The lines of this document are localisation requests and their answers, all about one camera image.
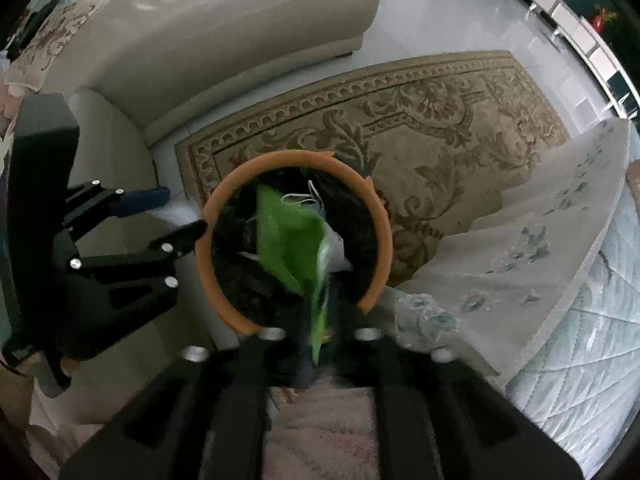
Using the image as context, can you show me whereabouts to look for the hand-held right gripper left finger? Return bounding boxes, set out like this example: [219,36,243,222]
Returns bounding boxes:
[60,327,312,480]

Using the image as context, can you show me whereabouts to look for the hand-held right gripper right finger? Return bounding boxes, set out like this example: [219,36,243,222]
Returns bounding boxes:
[327,328,584,480]

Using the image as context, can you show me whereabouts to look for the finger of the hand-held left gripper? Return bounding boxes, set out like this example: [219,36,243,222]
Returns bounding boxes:
[62,179,172,232]
[65,220,209,359]

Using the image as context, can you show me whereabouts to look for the red flowers in red vase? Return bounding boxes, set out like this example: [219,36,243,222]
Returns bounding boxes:
[590,5,619,34]

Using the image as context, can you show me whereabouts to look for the beige patterned rug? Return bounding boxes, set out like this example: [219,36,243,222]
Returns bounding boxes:
[174,50,572,289]

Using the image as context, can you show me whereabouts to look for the teal quilted table cover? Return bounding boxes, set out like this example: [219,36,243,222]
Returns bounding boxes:
[505,200,640,461]

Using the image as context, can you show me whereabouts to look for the white embroidered lace tablecloth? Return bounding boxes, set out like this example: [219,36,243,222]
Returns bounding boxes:
[390,120,634,387]

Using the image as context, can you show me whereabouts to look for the white television cabinet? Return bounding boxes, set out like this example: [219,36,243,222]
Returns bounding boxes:
[525,0,640,117]

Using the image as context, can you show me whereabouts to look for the patterned beige cushion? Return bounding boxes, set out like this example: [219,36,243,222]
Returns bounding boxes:
[5,0,109,94]

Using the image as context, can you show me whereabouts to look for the green cardboard box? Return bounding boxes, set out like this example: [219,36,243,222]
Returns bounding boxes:
[255,185,346,366]

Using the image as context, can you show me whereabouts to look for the black bin with orange rim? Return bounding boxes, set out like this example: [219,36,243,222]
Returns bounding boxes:
[194,149,391,338]

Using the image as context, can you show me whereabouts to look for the beige leather sofa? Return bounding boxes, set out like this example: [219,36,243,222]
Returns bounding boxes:
[40,0,389,361]

